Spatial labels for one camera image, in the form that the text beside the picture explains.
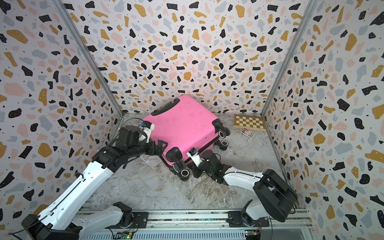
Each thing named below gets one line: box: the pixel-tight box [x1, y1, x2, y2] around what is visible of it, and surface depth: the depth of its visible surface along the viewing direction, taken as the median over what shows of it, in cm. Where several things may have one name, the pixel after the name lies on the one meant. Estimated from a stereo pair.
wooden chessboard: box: [233, 114, 267, 132], surface depth 115 cm
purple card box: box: [240, 127, 256, 140], surface depth 111 cm
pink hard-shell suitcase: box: [143, 95, 231, 181], surface depth 85 cm
